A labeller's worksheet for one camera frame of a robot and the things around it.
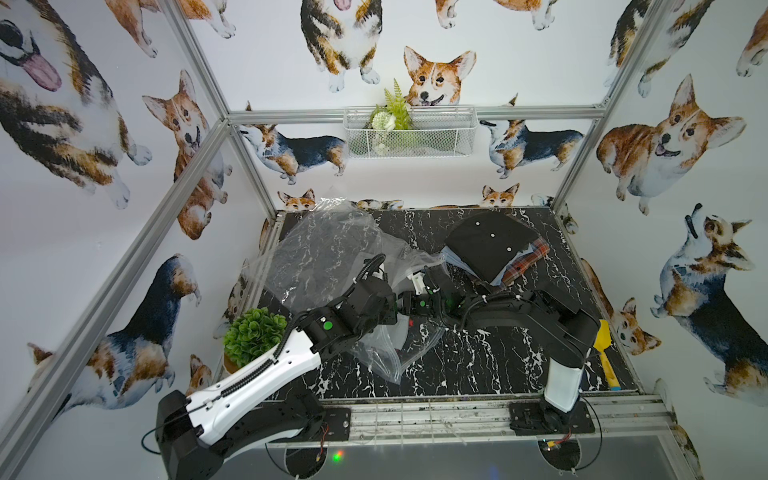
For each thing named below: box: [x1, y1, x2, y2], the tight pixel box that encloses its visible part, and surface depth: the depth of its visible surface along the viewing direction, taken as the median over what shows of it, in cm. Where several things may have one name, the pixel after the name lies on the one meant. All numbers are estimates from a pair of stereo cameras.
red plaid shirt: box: [502, 237, 551, 285], surface depth 106 cm
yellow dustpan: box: [593, 319, 621, 388], surface depth 86 cm
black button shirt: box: [445, 210, 540, 283], surface depth 103 cm
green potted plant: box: [223, 307, 288, 374], surface depth 74 cm
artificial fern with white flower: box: [368, 78, 417, 155], surface depth 85 cm
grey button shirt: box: [372, 312, 410, 367], surface depth 78 cm
